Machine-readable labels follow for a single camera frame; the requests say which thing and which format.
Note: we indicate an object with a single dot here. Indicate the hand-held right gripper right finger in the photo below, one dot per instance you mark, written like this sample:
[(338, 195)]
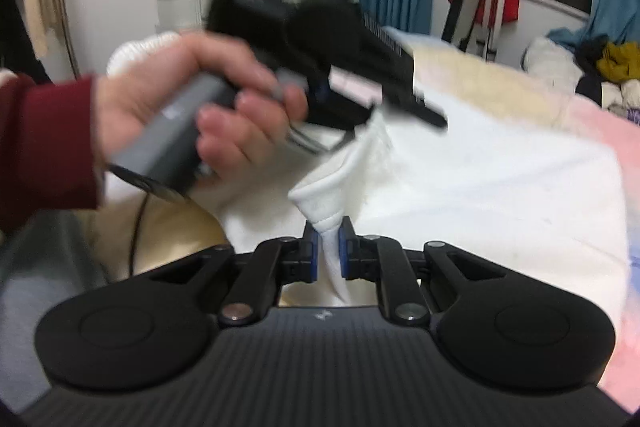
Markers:
[(345, 252)]

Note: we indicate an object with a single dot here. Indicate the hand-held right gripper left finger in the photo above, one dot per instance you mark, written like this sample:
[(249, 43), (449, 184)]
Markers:
[(311, 252)]

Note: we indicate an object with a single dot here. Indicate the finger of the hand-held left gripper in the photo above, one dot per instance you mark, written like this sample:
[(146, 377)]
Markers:
[(415, 102), (345, 107)]

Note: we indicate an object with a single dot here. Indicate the white garment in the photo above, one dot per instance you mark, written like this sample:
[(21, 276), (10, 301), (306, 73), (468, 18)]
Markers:
[(475, 187)]

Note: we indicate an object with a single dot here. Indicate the person's left forearm red sleeve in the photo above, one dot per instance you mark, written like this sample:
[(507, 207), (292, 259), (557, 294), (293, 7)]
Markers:
[(45, 147)]

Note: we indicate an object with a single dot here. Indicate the pile of mixed clothes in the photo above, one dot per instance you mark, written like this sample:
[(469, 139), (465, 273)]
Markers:
[(595, 67)]

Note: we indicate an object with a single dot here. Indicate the person's left hand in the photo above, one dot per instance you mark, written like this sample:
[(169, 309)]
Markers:
[(165, 77)]

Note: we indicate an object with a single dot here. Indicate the white plastic drawer unit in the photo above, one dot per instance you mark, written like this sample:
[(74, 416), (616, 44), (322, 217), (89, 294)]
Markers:
[(180, 9)]

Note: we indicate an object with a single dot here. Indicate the white fluffy cloth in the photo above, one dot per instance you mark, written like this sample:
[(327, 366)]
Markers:
[(140, 52)]

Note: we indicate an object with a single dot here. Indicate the red cloth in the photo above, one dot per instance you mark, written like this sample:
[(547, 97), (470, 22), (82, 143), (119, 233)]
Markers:
[(510, 4)]

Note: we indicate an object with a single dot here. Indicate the person's grey trouser leg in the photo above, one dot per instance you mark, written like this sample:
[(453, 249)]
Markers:
[(45, 307)]

